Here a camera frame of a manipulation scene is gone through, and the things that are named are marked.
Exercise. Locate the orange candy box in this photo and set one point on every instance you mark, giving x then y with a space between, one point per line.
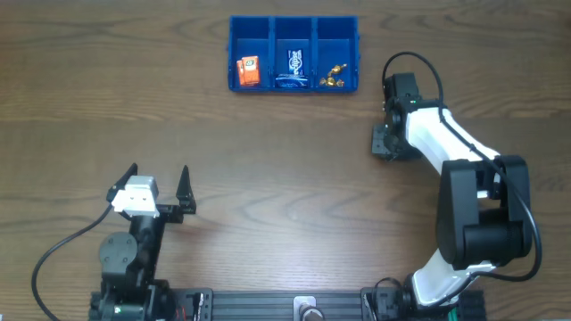
239 73
250 71

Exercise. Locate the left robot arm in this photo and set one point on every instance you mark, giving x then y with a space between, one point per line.
143 249

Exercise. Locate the gold candy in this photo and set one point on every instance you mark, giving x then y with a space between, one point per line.
331 82
336 70

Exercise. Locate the blue tray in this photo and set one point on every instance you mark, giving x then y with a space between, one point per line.
259 31

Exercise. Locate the blue candy pack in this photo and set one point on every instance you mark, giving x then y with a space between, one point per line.
295 61
292 81

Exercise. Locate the mounting rail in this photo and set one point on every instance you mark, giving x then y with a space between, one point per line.
259 305

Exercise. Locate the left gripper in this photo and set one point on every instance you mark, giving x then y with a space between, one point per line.
173 214

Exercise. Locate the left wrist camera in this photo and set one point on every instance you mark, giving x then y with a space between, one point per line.
135 195

